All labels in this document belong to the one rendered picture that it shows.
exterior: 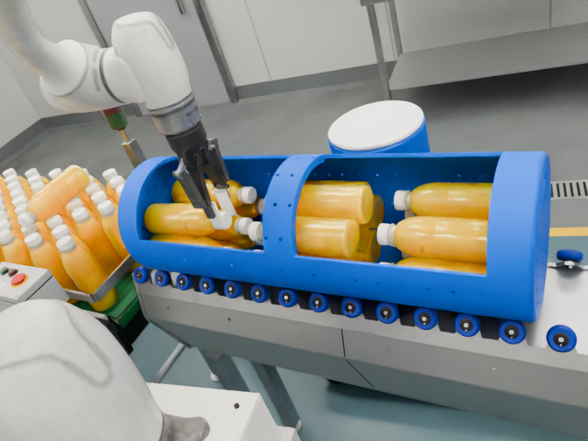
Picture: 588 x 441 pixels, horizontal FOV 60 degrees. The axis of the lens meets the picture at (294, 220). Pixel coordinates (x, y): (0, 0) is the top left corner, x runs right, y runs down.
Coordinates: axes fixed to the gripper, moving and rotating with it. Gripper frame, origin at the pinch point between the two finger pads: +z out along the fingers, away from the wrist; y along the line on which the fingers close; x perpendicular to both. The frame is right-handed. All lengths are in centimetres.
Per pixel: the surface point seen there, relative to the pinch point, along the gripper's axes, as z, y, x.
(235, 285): 18.0, -5.1, 0.4
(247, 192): 2.2, 9.2, -0.8
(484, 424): 116, 32, -41
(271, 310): 23.2, -6.4, -8.1
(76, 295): 19, -15, 46
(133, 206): -3.6, -4.9, 19.7
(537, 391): 31, -9, -62
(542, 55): 86, 274, -38
